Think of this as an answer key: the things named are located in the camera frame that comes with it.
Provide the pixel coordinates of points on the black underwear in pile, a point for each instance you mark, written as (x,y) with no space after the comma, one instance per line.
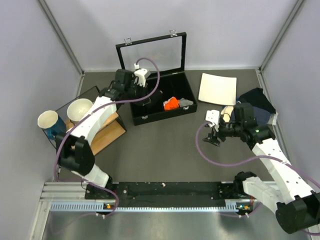
(257,98)

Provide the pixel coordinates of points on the grey rolled underwear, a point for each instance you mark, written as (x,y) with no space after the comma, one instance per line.
(185,102)

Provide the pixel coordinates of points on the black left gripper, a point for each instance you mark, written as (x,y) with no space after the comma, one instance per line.
(144,91)

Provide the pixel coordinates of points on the orange rolled underwear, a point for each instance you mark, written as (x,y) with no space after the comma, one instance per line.
(171,104)

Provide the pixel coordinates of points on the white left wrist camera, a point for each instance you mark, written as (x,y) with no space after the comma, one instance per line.
(141,75)

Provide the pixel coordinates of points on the white square plate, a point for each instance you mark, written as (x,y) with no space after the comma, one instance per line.
(218,90)

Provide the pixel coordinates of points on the black glass-lid storage box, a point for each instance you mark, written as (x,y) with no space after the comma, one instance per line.
(168,53)

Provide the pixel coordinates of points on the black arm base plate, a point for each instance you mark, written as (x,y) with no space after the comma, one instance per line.
(174,194)

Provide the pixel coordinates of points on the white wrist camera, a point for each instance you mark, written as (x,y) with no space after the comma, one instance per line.
(141,75)
(213,117)

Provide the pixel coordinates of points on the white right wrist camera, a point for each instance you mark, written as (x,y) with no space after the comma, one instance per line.
(213,117)

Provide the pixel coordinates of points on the grey slotted cable duct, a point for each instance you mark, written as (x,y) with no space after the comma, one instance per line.
(93,206)

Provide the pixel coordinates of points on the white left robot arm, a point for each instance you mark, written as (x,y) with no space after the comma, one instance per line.
(73,147)

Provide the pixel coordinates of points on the white ceramic bowl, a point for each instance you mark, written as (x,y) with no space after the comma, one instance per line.
(78,108)

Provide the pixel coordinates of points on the navy blue underwear in pile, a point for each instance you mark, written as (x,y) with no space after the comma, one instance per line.
(261,115)

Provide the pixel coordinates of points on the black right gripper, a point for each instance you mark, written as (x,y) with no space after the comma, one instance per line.
(212,137)

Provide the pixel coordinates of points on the beige cloth in pile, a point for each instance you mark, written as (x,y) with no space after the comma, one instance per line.
(226,113)

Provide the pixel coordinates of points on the black underwear beige waistband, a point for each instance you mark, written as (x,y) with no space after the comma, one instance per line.
(155,98)

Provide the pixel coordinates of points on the white cloth in pile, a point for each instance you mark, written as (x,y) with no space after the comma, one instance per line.
(273,119)

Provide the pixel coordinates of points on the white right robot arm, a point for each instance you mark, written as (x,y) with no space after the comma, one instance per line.
(295,204)

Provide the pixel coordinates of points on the blue mug white inside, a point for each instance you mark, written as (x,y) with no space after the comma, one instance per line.
(51,123)

